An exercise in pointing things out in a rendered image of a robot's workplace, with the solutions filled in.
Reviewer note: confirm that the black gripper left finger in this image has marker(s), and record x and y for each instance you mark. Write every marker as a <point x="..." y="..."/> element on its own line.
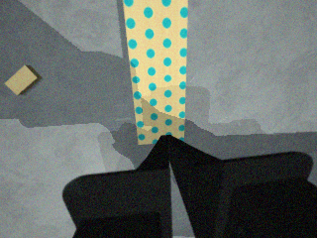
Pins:
<point x="145" y="189"/>

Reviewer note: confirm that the yellow strip with teal polka dots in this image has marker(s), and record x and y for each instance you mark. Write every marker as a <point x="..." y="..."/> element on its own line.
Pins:
<point x="157" y="44"/>

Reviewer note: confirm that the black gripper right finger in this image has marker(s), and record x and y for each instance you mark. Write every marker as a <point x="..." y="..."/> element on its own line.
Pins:
<point x="206" y="182"/>

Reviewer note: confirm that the tan rectangular block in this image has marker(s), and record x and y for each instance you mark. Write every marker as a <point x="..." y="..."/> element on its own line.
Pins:
<point x="23" y="80"/>

